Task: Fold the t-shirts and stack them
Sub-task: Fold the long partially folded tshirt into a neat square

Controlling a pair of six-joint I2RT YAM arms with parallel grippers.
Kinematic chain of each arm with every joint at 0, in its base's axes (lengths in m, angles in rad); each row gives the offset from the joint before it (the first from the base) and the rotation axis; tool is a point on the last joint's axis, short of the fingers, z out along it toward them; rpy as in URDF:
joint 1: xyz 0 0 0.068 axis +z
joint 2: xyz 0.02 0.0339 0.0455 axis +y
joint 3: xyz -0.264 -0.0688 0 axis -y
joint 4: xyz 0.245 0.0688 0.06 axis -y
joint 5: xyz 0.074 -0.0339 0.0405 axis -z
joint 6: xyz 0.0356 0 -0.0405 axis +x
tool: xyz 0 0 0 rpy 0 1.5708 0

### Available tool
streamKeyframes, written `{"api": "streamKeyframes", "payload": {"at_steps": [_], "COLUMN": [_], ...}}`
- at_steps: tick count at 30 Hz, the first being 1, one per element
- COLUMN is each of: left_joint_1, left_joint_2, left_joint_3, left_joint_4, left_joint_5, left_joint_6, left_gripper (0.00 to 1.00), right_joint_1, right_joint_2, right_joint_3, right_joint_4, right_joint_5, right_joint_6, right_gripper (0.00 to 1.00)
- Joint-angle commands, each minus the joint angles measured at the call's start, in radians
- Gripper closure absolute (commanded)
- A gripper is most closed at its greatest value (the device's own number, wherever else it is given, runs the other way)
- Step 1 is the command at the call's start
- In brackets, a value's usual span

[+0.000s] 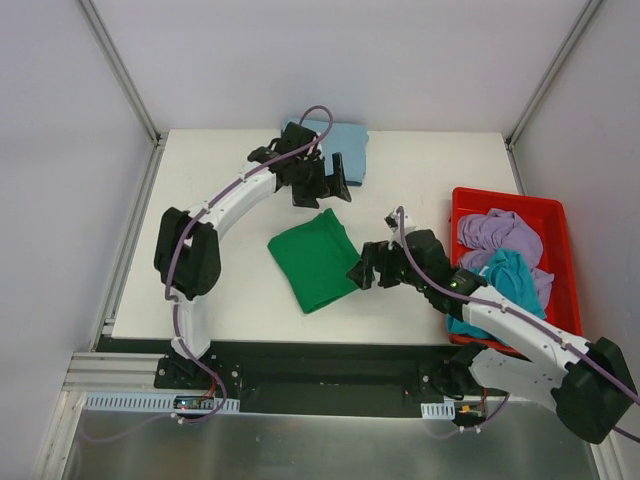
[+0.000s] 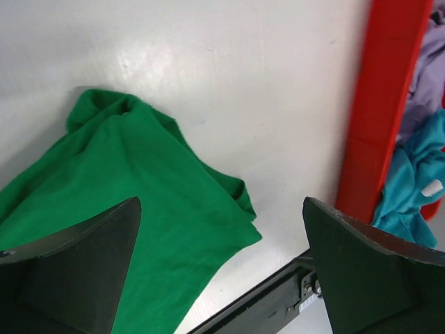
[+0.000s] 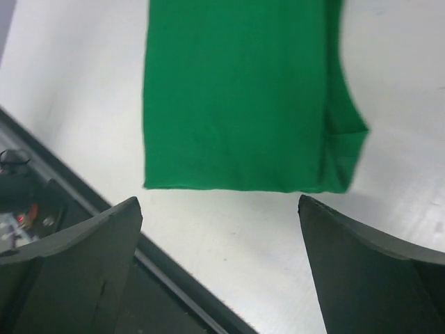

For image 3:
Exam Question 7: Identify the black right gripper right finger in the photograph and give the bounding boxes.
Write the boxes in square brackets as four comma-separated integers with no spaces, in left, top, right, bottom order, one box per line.
[298,195,444,333]

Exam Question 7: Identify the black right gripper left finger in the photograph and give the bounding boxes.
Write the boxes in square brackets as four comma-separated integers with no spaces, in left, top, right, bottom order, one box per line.
[1,197,143,333]

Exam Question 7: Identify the green t-shirt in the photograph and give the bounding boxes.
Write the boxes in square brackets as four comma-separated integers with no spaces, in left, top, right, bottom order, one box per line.
[143,0,368,193]

